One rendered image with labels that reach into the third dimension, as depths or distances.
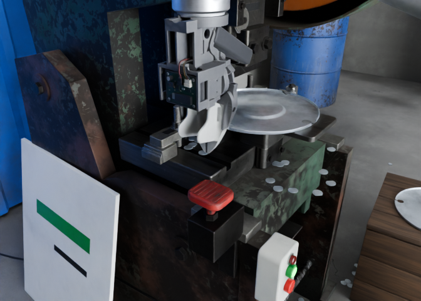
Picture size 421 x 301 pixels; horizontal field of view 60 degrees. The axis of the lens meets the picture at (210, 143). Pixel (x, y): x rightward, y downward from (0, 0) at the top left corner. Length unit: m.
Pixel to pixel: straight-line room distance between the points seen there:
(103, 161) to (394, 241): 0.92
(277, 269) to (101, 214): 0.51
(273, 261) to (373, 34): 3.67
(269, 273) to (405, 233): 0.67
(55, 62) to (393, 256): 1.16
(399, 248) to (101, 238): 0.90
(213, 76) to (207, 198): 0.22
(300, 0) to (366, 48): 3.12
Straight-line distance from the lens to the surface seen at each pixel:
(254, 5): 0.90
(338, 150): 1.12
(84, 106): 1.00
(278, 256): 0.72
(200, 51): 0.50
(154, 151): 0.83
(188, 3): 0.48
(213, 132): 0.55
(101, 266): 1.10
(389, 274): 1.41
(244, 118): 0.86
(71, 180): 1.12
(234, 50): 0.55
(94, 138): 1.01
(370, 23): 4.23
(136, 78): 0.99
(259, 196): 0.83
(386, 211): 1.40
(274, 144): 0.93
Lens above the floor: 1.12
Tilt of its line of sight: 27 degrees down
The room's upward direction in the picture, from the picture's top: straight up
